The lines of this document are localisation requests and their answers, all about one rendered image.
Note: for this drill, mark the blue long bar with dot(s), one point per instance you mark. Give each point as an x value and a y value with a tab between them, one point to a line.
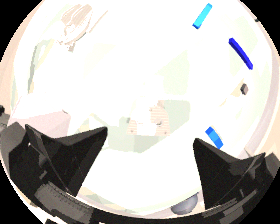
202	16

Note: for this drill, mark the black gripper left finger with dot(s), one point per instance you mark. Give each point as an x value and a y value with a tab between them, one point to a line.
71	156

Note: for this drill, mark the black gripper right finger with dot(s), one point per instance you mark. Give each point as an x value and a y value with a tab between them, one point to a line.
219	172

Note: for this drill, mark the dark blue rectangular bar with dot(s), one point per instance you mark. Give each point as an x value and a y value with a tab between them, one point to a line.
240	52

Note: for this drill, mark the short blue bar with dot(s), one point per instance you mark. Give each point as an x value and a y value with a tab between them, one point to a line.
213	136

